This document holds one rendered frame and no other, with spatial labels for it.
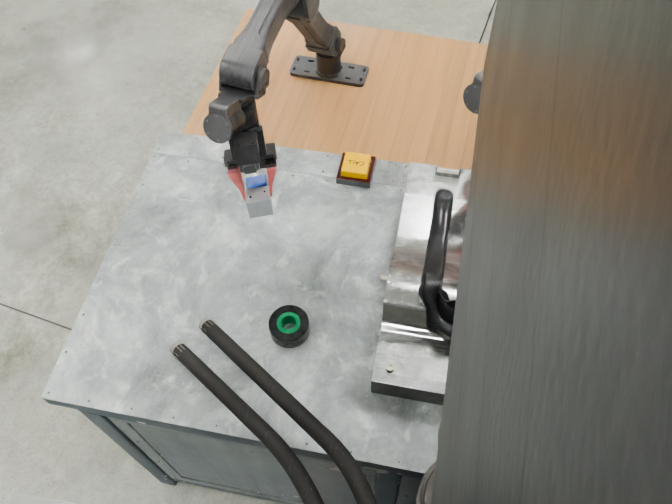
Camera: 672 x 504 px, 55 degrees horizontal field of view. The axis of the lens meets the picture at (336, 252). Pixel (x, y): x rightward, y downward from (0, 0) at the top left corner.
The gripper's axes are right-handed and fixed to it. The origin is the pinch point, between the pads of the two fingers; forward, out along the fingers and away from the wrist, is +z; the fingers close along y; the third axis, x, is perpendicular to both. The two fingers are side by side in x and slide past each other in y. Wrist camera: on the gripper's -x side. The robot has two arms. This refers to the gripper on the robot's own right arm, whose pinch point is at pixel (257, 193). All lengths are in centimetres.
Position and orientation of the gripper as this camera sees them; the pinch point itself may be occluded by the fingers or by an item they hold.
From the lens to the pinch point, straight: 133.8
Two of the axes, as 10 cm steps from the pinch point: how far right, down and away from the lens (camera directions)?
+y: 9.9, -1.6, 0.5
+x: -1.2, -4.8, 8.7
